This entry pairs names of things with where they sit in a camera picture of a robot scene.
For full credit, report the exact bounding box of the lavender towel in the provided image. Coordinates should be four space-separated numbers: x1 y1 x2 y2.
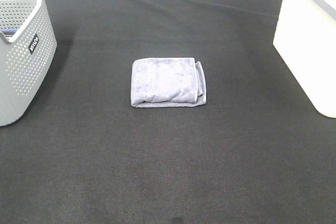
130 58 207 108

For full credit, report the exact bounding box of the black table mat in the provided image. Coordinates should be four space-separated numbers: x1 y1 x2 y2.
1 0 335 223

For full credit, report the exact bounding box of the white plastic bin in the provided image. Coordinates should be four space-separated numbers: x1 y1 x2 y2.
273 0 335 118

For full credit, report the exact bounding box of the grey perforated plastic basket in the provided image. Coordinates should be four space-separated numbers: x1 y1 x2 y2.
1 0 57 126

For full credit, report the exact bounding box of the blue item inside basket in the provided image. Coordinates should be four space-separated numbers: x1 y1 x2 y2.
0 28 17 36

